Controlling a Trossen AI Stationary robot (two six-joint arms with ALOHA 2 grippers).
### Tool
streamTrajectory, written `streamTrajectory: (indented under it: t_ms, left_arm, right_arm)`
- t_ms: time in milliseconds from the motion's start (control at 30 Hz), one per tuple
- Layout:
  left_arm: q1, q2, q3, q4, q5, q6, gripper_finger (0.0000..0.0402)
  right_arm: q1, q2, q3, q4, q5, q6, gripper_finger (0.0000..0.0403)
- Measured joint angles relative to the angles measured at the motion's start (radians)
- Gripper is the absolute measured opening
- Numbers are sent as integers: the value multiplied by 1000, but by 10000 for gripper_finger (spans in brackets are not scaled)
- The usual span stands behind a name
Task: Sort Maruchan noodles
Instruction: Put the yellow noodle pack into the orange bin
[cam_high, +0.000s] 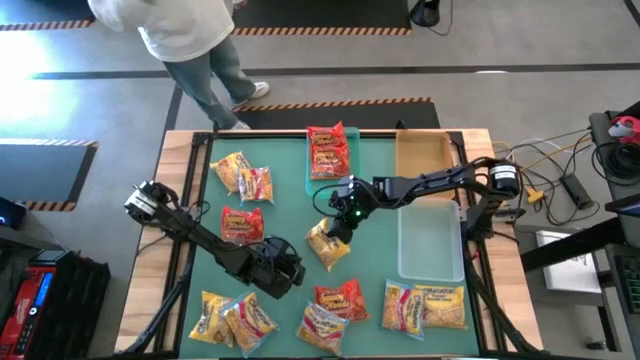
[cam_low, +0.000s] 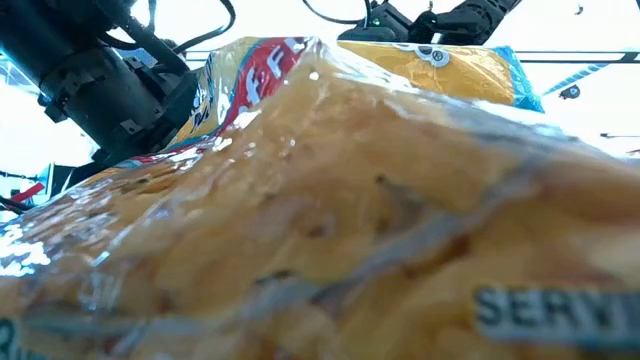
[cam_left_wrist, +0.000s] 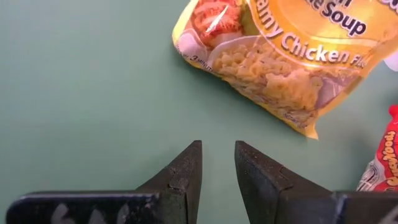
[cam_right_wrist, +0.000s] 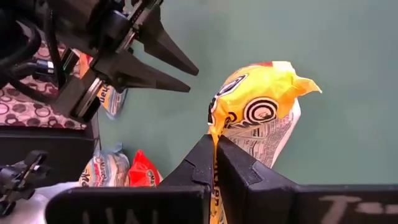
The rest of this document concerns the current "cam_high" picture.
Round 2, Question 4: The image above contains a black desk bar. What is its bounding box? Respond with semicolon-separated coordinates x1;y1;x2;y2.
519;215;624;274

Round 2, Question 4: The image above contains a teal plastic bin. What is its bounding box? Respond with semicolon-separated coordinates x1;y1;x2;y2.
304;126;362;200

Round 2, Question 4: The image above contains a person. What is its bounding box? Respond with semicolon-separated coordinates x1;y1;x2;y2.
87;0;271;132

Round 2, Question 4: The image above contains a white paper box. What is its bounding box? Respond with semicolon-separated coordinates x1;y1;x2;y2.
534;228;603;295

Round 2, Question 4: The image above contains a red and white object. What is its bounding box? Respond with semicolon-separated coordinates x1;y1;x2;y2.
607;114;640;146

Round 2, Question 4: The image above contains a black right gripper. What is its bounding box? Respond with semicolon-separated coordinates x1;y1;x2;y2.
327;175;389;245

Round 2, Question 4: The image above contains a blue-edged Maruchan noodle pack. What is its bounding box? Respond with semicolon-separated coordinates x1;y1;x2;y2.
219;291;280;359
295;299;350;357
381;278;426;342
237;165;276;205

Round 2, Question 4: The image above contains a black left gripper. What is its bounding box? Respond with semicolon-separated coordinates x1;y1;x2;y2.
239;239;308;301

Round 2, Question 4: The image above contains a black power brick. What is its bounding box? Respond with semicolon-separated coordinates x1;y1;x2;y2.
558;172;595;211

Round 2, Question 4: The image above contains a clear plastic bin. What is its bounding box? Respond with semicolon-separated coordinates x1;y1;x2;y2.
397;198;466;283

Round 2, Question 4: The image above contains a green table mat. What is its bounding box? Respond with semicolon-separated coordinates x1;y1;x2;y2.
178;135;481;359

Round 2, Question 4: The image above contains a black metal table frame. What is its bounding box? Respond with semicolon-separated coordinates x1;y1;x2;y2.
114;119;549;360

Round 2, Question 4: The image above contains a black stand base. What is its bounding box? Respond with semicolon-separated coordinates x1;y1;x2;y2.
408;0;442;29

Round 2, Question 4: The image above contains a dark side desk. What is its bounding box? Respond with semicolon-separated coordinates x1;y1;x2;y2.
588;99;640;360

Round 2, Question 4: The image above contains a red electronic device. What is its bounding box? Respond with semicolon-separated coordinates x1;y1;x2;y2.
0;264;56;359

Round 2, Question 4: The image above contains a black crate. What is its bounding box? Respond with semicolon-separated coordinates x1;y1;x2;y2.
27;249;112;360

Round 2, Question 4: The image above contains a black device with blue light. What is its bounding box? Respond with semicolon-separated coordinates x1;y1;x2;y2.
0;196;27;231

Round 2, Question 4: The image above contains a black hazard-striped floor mat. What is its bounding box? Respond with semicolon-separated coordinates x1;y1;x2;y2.
0;138;100;213
232;0;414;37
0;0;96;32
232;97;442;131

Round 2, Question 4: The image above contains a red Saucy Noods pack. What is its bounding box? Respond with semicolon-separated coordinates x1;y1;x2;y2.
313;277;371;323
309;142;351;181
220;205;265;245
306;121;349;149

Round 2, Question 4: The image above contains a brown cardboard bin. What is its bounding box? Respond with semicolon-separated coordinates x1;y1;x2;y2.
394;130;455;201

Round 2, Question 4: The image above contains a black keyboard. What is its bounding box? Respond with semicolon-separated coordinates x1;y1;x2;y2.
613;243;640;315

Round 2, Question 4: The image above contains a yellow floor cable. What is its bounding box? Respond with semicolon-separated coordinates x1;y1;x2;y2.
519;141;594;174

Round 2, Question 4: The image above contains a coiled black cable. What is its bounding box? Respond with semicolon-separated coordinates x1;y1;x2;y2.
591;141;640;189

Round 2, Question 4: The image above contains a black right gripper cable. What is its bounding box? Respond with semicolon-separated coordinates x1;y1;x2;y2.
312;183;351;220

